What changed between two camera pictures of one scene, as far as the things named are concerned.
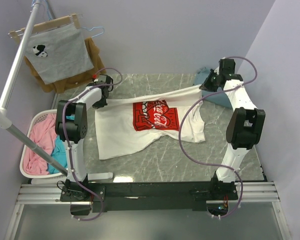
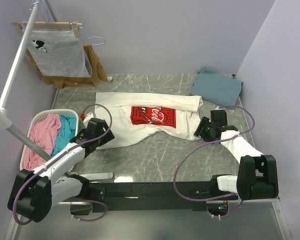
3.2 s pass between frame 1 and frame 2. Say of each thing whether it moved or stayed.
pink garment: stayed
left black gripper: moved
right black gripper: moved
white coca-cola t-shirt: moved
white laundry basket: stayed
